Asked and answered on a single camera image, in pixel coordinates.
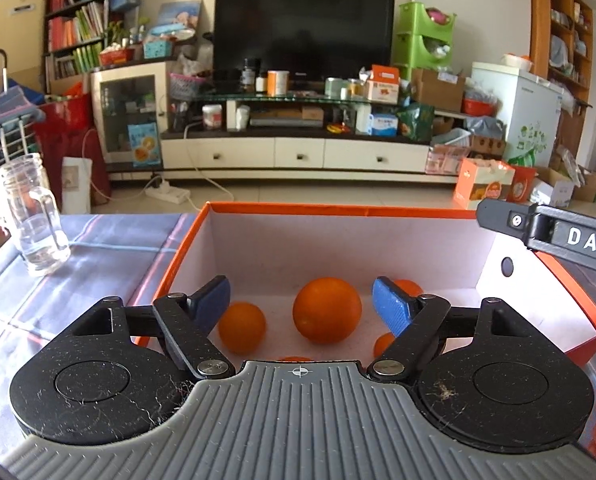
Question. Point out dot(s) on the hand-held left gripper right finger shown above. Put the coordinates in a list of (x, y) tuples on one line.
[(390, 305)]

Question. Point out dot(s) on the white power strip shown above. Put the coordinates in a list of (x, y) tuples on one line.
[(168, 194)]

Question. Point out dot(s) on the large orange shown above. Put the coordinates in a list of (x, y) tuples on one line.
[(327, 310)]

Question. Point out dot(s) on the blue plaid tablecloth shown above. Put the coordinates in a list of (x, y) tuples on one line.
[(103, 260)]

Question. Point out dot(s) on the blue and white tissue box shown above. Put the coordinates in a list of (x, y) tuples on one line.
[(383, 124)]

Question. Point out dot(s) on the wooden shelf unit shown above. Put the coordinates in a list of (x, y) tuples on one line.
[(563, 40)]

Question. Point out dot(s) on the small mandarin orange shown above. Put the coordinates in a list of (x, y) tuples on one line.
[(384, 346), (409, 287), (242, 326)]

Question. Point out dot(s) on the green stacking bins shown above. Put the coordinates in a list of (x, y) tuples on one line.
[(425, 35)]

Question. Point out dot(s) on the white chest freezer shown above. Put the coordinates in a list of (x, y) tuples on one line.
[(523, 115)]

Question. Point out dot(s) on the white standing air conditioner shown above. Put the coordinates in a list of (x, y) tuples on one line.
[(20, 20)]

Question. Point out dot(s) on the white glass-door cabinet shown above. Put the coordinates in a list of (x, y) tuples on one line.
[(128, 115)]

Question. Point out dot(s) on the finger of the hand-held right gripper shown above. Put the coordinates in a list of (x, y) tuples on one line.
[(503, 220)]

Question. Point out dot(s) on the orange and white carton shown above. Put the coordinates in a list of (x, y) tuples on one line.
[(383, 86)]

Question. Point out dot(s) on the green snack packet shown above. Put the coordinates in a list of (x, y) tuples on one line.
[(415, 122)]

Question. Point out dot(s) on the black flat television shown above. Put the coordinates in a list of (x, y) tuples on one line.
[(303, 30)]

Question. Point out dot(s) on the white paper bag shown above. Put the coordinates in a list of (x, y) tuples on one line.
[(76, 185)]

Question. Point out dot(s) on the red shopping bag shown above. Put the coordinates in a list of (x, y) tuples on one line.
[(73, 135)]

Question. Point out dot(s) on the bookshelf with books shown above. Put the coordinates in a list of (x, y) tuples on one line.
[(75, 25)]

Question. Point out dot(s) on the pink plastic basket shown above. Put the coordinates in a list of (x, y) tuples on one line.
[(184, 86)]

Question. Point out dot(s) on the white television stand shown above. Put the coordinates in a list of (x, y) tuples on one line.
[(298, 152)]

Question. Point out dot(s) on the orange fruit carton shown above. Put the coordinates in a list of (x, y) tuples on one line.
[(483, 185)]

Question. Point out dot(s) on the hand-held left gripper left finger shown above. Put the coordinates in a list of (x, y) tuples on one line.
[(213, 300)]

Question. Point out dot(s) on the teal plastic basket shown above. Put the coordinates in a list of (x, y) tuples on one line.
[(157, 49)]

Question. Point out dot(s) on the orange cardboard box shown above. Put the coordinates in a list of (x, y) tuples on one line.
[(338, 245)]

